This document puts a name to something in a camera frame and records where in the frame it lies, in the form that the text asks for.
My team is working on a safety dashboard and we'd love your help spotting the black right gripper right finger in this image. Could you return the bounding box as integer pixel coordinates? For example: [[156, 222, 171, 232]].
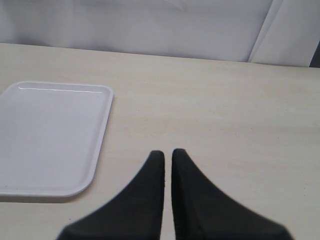
[[171, 148, 293, 240]]

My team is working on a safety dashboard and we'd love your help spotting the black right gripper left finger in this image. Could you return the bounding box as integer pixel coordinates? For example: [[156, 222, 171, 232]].
[[57, 150, 165, 240]]

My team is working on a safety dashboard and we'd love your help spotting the white plastic tray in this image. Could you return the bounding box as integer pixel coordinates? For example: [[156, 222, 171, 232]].
[[0, 81, 114, 198]]

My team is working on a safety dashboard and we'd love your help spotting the white backdrop curtain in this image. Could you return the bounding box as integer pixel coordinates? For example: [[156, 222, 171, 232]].
[[0, 0, 320, 67]]

